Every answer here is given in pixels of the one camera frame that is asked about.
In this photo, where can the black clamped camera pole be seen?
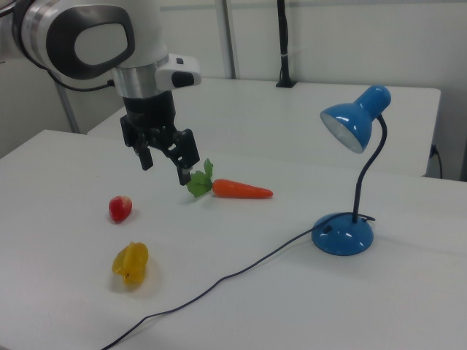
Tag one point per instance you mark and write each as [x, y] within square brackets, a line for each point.
[284, 36]

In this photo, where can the blue desk lamp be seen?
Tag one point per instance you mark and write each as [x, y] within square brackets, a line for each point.
[343, 237]

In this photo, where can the orange toy carrot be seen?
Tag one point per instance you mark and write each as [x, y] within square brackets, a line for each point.
[237, 189]

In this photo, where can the yellow toy starfruit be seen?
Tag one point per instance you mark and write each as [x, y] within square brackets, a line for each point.
[131, 262]

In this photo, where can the red yellow toy peach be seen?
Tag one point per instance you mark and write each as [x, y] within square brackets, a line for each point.
[119, 209]

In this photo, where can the white side table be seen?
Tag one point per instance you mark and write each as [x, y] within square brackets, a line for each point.
[273, 120]

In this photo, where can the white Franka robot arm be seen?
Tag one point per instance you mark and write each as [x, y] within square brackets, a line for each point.
[98, 43]

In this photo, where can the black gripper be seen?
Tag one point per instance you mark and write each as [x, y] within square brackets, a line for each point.
[149, 116]

